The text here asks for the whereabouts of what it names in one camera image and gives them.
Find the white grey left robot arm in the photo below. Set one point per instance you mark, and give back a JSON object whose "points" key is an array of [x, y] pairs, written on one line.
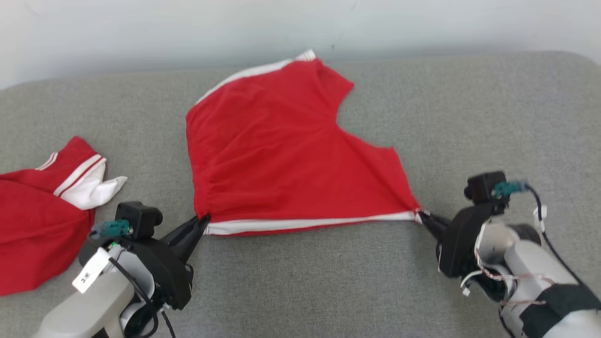
{"points": [[89, 310]]}

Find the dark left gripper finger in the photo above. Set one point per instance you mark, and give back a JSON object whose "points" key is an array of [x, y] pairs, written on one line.
{"points": [[192, 244], [188, 231]]}

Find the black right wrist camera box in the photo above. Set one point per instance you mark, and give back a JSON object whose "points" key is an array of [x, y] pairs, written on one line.
{"points": [[483, 188]]}

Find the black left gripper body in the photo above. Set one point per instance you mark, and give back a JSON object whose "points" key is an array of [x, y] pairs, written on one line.
{"points": [[164, 277]]}

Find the red jersey with white sleeves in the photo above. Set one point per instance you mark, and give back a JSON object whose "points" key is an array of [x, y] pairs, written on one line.
{"points": [[33, 225]]}

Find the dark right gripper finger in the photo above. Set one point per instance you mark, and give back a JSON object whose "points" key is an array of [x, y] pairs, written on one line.
{"points": [[434, 219], [434, 230]]}

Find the grey fabric sofa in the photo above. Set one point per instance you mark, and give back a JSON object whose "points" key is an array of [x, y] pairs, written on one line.
{"points": [[305, 281]]}

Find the red shorts with white stripes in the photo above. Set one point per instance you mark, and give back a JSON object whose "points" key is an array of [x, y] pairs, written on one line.
{"points": [[272, 155]]}

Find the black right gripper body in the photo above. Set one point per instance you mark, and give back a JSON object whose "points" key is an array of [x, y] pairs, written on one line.
{"points": [[458, 244]]}

